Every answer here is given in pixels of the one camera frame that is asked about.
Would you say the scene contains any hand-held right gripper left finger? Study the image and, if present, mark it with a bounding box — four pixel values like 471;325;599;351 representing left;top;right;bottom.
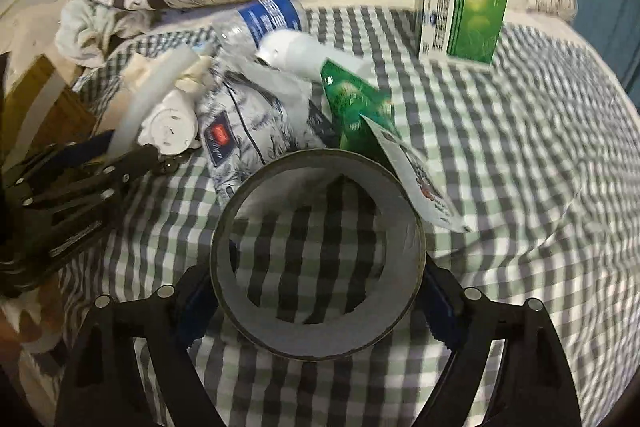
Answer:
55;267;221;427

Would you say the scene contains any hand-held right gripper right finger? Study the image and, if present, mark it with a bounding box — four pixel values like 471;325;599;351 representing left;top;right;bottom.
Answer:
415;264;583;427

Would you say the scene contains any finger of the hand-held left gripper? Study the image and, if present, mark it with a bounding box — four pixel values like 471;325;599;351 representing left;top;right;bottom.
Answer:
0;189;121;293
5;131;157;202

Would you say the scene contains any grey tape roll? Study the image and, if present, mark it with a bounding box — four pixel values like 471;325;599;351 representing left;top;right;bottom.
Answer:
210;149;428;363

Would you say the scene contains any brown cardboard box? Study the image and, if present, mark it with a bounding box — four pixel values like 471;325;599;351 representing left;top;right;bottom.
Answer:
0;54;98;172

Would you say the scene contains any white plastic tube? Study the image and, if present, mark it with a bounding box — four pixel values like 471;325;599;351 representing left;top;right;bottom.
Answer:
107;44;198;158

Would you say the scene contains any green white medicine box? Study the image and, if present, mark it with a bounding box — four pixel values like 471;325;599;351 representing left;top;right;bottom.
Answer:
417;0;510;70

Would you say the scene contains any white round plastic device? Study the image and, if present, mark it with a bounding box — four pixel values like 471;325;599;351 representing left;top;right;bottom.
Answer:
137;89;201;155

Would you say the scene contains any white crumpled cloth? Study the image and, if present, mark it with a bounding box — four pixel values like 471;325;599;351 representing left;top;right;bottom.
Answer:
55;0;126;68

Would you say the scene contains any white printed sachet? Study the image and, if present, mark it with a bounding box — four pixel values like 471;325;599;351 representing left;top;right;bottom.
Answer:
360;114;466;233

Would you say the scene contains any printed plastic bag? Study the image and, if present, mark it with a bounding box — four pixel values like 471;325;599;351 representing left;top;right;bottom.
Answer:
195;52;341;208

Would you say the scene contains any green foil packet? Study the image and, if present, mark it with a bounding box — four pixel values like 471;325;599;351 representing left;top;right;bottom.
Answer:
320;59;401;158

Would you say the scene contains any clear water bottle blue label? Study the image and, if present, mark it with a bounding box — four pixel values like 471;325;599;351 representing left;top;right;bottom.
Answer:
212;0;308;52

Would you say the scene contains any white plastic bottle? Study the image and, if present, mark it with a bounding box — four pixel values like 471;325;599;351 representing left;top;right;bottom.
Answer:
256;29;368;80

